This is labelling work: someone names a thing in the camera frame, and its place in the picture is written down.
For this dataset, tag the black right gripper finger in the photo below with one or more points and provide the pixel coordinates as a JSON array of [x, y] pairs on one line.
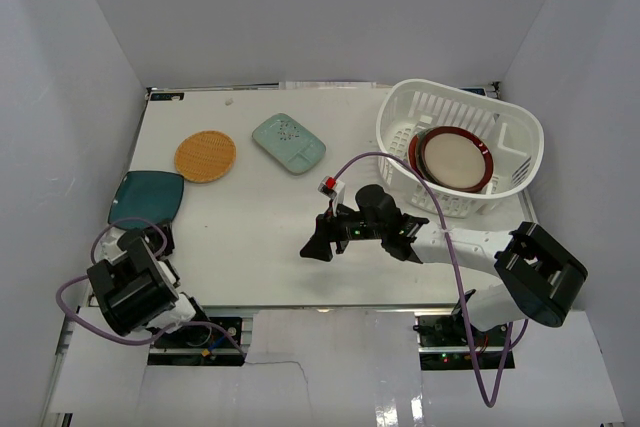
[[325, 226], [318, 247]]

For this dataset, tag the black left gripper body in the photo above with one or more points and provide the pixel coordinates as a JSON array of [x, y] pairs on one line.
[[163, 233]]

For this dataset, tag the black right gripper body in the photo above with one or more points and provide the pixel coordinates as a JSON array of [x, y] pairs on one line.
[[356, 228]]

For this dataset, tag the dark teal square plate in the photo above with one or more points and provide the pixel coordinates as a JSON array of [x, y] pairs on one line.
[[152, 195]]

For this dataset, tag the red and teal floral plate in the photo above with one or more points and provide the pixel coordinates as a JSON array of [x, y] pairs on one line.
[[411, 155]]

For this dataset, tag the red rimmed beige bowl plate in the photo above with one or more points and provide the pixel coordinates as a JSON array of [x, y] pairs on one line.
[[457, 159]]

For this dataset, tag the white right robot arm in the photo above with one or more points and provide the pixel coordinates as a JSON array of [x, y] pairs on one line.
[[539, 278]]

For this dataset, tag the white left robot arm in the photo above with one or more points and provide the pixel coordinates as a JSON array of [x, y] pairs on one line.
[[135, 284]]

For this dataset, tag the white plastic basket bin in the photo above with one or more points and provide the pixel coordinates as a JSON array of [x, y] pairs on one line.
[[513, 135]]

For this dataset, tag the orange woven round plate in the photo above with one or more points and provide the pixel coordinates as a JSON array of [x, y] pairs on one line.
[[205, 156]]

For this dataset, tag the light teal rectangular plate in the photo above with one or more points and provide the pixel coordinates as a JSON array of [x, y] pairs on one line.
[[292, 145]]

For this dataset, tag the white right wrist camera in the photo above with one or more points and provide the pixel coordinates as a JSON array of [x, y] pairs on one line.
[[334, 190]]

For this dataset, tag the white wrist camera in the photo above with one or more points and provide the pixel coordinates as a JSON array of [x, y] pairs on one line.
[[334, 190], [107, 247]]

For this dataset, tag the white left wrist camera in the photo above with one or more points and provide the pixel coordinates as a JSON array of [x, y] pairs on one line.
[[107, 247]]

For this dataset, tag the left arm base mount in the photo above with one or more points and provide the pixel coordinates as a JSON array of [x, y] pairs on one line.
[[200, 346]]

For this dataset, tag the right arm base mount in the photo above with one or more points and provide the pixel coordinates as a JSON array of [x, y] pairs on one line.
[[443, 344]]

